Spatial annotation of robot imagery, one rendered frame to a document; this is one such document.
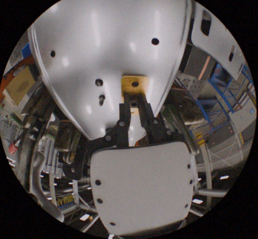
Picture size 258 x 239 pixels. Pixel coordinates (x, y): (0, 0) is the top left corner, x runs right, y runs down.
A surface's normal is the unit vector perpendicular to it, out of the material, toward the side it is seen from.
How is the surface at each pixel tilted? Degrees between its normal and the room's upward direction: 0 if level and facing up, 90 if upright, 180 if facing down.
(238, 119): 90
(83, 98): 0
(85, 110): 0
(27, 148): 82
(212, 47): 0
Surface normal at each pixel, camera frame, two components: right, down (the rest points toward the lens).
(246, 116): -1.00, 0.09
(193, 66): 0.07, 0.79
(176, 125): -0.96, 0.20
